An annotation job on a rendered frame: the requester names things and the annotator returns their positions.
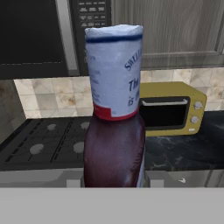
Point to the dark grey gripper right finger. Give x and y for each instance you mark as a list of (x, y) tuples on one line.
[(157, 183)]

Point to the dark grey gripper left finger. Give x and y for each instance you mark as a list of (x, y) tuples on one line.
[(73, 183)]

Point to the dark sauce bottle white label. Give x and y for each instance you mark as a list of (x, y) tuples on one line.
[(115, 87)]

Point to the small silver cupboard knob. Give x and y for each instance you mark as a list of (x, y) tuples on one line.
[(182, 180)]

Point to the grey base cupboard front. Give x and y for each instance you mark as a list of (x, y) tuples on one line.
[(192, 178)]

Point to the grey oven front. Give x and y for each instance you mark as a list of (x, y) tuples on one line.
[(32, 178)]

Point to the black gas hob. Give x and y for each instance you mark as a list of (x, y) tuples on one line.
[(43, 143)]

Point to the yellow toaster oven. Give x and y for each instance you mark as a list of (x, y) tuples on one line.
[(172, 112)]

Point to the black microwave oven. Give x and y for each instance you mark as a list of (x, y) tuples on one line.
[(32, 35)]

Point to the grey wooden cupboard door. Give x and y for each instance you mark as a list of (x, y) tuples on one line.
[(175, 29)]

